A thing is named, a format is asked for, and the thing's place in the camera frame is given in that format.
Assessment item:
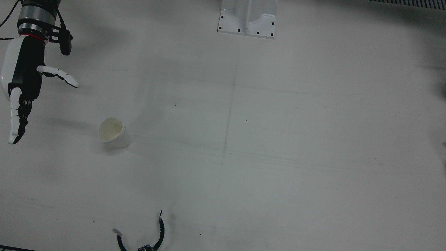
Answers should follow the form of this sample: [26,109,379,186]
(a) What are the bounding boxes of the black slatted grating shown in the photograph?
[369,0,446,9]

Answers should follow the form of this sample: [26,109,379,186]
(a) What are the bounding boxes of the beige paper cup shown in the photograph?
[98,117,132,149]

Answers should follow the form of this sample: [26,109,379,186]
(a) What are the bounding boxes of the flexible-legged clamp mount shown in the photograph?
[112,210,165,251]

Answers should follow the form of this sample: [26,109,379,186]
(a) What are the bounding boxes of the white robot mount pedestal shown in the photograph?
[217,0,278,39]

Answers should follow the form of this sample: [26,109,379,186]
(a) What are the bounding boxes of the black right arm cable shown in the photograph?
[0,0,21,40]

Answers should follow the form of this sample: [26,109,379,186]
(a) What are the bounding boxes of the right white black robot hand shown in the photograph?
[0,35,80,145]

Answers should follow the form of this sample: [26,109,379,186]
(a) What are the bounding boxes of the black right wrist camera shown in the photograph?
[45,24,74,56]

